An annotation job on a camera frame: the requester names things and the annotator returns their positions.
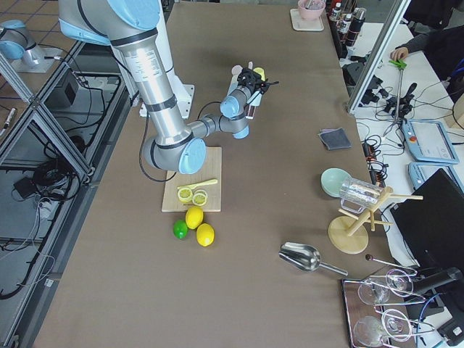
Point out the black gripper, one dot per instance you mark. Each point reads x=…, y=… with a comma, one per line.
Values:
x=248, y=77

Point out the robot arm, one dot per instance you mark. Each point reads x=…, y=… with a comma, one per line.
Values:
x=131, y=28

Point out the yellow plastic cup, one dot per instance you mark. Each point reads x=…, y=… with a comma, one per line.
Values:
x=260, y=71

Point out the cream tray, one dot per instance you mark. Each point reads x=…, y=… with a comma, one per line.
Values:
x=300, y=24

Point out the pink bowl of ice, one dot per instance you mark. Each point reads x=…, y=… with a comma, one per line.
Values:
x=311, y=9

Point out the wooden cutting board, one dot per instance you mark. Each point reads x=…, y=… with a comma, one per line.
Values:
x=211, y=169

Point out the grey cloth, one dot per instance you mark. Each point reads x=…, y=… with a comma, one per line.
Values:
x=334, y=139

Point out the yellow plastic knife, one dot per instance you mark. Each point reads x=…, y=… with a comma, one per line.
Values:
x=199, y=184

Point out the lemon slice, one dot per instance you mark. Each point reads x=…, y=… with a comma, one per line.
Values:
x=185, y=195
x=199, y=198

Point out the green bowl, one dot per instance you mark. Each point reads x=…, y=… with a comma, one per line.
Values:
x=331, y=180

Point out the yellow lemon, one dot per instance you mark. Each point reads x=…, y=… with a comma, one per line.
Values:
x=205, y=234
x=194, y=217

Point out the metal reacher stick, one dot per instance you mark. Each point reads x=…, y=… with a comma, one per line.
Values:
x=400, y=65

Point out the clear glass mug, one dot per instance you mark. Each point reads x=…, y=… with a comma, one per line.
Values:
x=356, y=195

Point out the green lime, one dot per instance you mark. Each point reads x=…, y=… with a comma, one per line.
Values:
x=180, y=229

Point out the wooden mug tree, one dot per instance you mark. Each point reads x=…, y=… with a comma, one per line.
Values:
x=348, y=233

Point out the metal scoop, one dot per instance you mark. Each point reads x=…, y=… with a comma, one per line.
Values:
x=306, y=257

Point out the blue teach pendant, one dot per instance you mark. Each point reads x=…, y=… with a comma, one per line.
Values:
x=420, y=172
x=428, y=141

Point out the person in blue jacket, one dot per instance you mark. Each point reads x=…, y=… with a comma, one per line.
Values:
x=442, y=46

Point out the black monitor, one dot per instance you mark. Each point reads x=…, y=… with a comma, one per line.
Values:
x=433, y=226

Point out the wine glass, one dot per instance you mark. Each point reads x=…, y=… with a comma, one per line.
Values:
x=386, y=331
x=379, y=289

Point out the aluminium frame post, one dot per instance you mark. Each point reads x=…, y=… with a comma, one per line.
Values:
x=393, y=18

